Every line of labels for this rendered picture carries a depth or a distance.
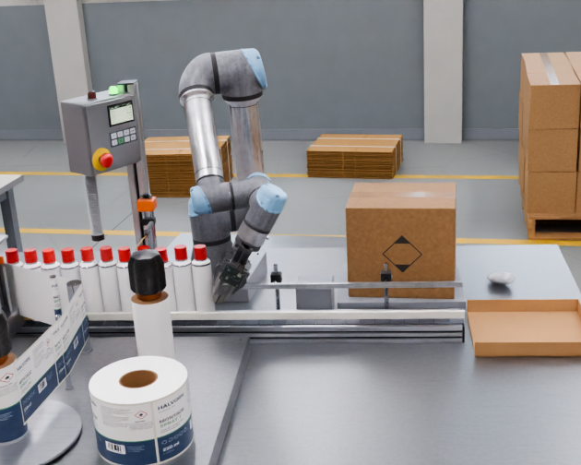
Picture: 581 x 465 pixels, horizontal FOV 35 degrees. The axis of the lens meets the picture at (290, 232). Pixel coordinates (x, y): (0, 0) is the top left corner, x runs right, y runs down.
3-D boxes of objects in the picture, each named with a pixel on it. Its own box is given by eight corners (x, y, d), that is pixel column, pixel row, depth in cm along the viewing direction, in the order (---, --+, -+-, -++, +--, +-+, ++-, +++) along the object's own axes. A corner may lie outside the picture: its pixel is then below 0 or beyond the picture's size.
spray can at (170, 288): (158, 324, 247) (149, 253, 240) (159, 315, 252) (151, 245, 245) (177, 322, 247) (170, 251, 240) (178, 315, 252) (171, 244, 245)
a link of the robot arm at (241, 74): (229, 223, 284) (207, 48, 262) (277, 216, 286) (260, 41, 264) (232, 238, 273) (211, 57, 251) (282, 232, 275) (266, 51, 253)
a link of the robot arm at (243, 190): (229, 173, 246) (233, 191, 236) (270, 168, 247) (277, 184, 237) (231, 200, 249) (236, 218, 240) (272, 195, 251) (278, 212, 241)
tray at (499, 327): (475, 356, 230) (475, 342, 229) (467, 312, 255) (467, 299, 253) (598, 356, 227) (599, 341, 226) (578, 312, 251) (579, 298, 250)
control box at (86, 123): (69, 172, 243) (59, 101, 237) (119, 157, 255) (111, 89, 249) (93, 177, 237) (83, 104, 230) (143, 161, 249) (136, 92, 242)
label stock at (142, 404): (88, 429, 198) (79, 369, 194) (178, 406, 206) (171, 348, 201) (109, 478, 181) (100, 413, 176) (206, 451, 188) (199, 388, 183)
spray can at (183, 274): (175, 321, 248) (168, 250, 241) (180, 313, 253) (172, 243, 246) (195, 320, 247) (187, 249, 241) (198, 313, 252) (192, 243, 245)
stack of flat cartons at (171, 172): (131, 197, 656) (125, 155, 645) (151, 176, 705) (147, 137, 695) (219, 196, 647) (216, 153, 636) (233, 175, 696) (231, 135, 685)
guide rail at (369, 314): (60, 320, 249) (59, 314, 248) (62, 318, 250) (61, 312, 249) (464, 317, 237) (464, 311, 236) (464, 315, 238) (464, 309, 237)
